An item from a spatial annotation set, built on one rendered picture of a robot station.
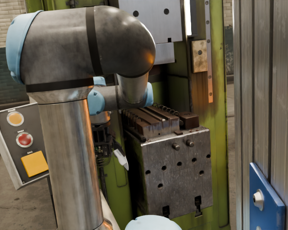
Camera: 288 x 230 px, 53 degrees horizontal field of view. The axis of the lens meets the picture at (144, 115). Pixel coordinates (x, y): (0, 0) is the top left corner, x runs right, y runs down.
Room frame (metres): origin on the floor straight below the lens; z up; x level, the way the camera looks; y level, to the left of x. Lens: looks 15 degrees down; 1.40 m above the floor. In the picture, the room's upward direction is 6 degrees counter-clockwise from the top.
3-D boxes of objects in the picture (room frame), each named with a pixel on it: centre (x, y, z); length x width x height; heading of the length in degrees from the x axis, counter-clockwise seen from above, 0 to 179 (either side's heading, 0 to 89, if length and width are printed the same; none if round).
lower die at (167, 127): (1.59, -0.01, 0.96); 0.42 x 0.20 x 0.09; 19
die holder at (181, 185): (1.62, -0.06, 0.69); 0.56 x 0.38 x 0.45; 19
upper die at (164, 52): (1.59, -0.01, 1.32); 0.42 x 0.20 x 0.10; 19
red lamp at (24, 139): (1.00, 0.44, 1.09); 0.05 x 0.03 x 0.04; 109
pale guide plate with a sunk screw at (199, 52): (1.62, -0.33, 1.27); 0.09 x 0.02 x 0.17; 109
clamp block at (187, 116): (1.51, -0.23, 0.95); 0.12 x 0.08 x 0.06; 19
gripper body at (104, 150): (0.97, 0.16, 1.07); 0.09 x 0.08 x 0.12; 175
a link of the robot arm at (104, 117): (0.97, 0.15, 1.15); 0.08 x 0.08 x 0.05
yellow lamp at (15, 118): (1.03, 0.46, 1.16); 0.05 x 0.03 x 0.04; 109
